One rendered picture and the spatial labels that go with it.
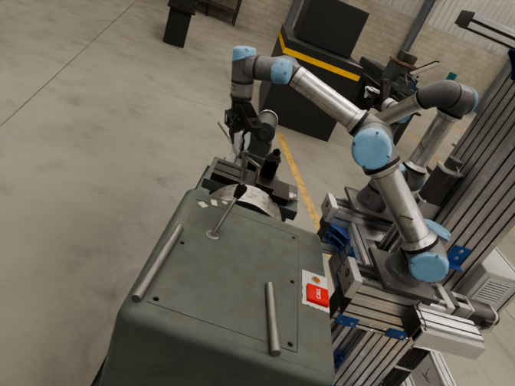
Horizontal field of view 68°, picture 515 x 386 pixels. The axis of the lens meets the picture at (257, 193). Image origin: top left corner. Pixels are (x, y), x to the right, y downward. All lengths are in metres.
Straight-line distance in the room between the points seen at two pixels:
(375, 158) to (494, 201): 0.64
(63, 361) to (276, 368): 1.56
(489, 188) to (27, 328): 2.23
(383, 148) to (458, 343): 0.80
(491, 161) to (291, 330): 0.99
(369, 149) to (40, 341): 1.87
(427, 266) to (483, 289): 0.60
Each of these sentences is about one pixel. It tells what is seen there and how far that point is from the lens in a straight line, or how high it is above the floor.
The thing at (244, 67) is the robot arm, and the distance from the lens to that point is 1.27.
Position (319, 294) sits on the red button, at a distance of 1.06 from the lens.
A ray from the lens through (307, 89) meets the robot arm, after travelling 1.34.
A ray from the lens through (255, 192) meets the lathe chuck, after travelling 1.41.
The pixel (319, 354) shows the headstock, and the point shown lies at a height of 1.25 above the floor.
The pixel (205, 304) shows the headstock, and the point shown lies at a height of 1.25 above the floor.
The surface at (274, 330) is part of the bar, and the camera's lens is 0.89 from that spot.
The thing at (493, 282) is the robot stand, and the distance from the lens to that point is 1.90.
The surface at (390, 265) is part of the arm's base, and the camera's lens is 1.52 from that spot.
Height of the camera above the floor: 1.91
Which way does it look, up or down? 28 degrees down
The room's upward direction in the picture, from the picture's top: 23 degrees clockwise
